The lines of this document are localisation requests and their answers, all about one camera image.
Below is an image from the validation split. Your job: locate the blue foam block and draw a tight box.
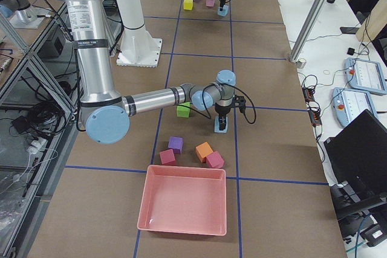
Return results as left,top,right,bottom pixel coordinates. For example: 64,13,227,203
217,5,229,17
214,117,228,134

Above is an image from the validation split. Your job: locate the grey robot arm background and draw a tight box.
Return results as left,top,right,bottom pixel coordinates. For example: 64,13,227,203
1,0,43,29

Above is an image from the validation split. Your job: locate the pink foam block far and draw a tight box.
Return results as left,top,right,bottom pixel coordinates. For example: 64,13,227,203
206,0,215,7

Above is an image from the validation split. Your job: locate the orange foam block near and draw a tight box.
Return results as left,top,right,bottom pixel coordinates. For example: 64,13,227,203
195,142,213,163

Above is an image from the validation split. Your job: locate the yellow foam block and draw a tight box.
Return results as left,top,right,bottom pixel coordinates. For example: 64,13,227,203
183,0,194,11

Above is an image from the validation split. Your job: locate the green foam block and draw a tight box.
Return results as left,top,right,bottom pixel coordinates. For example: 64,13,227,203
176,102,190,118

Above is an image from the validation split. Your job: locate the magenta foam block right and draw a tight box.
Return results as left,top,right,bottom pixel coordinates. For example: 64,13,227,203
206,151,224,169

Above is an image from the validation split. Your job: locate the magenta foam block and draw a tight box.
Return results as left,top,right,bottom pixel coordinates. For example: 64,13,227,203
159,149,176,166
206,151,224,169

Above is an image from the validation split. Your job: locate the purple foam block near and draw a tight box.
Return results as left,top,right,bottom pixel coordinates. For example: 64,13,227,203
168,137,184,154

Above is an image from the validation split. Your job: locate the magenta foam block left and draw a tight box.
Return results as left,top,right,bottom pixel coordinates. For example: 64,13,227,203
159,149,176,166

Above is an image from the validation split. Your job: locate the black power strip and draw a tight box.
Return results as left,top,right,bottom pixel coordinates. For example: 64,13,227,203
302,87,322,127

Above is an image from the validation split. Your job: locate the pink plastic tray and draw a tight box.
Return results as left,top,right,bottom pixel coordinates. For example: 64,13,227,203
137,165,227,236

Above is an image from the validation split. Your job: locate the teach pendant lower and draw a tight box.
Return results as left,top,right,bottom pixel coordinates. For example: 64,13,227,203
332,87,378,127

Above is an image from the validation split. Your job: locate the teach pendant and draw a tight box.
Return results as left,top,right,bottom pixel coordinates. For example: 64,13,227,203
344,57,386,95
332,87,378,127

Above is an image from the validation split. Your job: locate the teach pendant upper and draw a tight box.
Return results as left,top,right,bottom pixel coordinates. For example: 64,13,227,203
344,57,386,95

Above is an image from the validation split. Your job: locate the black laptop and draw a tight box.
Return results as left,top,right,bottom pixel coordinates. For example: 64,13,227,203
323,108,387,219

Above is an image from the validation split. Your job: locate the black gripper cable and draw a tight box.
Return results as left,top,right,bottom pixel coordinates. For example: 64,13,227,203
201,82,258,124

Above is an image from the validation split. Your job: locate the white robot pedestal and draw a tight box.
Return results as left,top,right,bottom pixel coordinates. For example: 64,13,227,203
116,0,162,68

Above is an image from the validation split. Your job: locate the aluminium frame post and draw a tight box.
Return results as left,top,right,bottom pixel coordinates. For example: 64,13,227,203
288,0,327,63

